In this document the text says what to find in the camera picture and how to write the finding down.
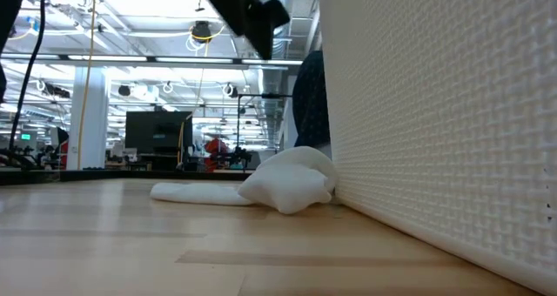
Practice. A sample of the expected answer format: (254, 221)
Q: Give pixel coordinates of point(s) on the navy dotted garment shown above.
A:
(311, 100)

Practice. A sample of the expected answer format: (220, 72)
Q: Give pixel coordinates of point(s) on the plain white sock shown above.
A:
(287, 187)
(196, 193)

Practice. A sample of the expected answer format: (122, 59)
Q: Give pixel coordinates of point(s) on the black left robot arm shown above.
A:
(11, 0)

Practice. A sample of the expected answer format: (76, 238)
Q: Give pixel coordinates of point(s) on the red object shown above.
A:
(216, 148)

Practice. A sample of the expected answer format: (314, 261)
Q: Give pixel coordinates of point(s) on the long ceiling light bar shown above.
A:
(109, 58)

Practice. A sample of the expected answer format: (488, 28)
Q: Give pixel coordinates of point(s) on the black monitor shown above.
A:
(159, 132)

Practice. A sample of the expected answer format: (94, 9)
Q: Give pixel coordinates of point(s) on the white pillar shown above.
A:
(89, 117)

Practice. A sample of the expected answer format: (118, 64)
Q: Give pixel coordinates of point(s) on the white basket with socks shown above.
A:
(435, 135)

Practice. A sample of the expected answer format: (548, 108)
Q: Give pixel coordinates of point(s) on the green exit sign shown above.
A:
(26, 136)

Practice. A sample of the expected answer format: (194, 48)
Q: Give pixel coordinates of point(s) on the black ceiling camera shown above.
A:
(201, 30)

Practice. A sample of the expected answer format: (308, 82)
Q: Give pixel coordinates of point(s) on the black background metal frame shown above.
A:
(270, 96)

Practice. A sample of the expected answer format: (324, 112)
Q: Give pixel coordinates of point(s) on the silver ventilation duct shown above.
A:
(273, 113)

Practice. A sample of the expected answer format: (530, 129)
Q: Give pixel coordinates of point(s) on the black table frame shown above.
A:
(87, 175)

